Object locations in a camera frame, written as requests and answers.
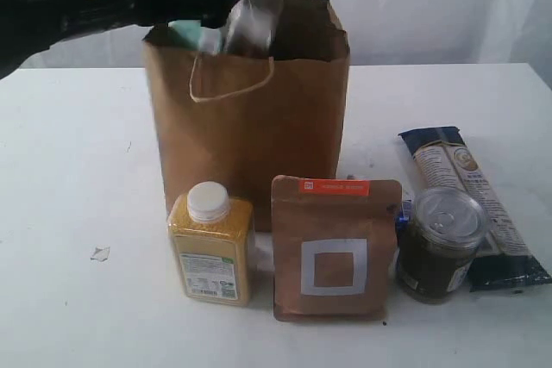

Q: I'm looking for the dark blue pasta packet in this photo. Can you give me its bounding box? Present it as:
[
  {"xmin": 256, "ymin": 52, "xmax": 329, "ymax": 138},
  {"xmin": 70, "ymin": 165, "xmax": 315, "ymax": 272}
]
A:
[{"xmin": 399, "ymin": 126, "xmax": 551, "ymax": 291}]

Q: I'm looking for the brown kraft pouch orange label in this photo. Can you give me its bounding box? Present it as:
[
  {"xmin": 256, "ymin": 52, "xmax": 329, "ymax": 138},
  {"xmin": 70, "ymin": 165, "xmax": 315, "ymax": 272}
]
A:
[{"xmin": 271, "ymin": 176, "xmax": 402, "ymax": 321}]

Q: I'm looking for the yellow millet bottle white cap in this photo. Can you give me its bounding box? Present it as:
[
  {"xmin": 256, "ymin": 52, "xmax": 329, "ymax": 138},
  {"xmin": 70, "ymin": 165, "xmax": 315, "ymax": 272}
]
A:
[{"xmin": 167, "ymin": 181, "xmax": 255, "ymax": 306}]

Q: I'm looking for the clear jar gold lid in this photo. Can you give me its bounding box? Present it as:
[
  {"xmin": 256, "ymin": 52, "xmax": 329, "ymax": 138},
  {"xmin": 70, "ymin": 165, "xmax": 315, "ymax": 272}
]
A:
[{"xmin": 167, "ymin": 0, "xmax": 285, "ymax": 57}]

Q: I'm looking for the small white blue packet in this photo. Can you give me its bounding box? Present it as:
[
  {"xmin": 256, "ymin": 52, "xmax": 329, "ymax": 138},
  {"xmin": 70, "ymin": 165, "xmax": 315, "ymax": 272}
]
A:
[{"xmin": 396, "ymin": 199, "xmax": 412, "ymax": 231}]

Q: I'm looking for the brown paper shopping bag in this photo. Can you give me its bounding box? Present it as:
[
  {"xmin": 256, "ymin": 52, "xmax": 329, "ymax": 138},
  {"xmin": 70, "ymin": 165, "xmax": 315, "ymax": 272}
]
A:
[{"xmin": 143, "ymin": 0, "xmax": 350, "ymax": 232}]

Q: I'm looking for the dark clear pull-tab jar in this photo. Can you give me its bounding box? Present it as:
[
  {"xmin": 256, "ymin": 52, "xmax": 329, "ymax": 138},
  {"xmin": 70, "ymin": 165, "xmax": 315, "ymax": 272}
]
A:
[{"xmin": 396, "ymin": 187, "xmax": 490, "ymax": 303}]

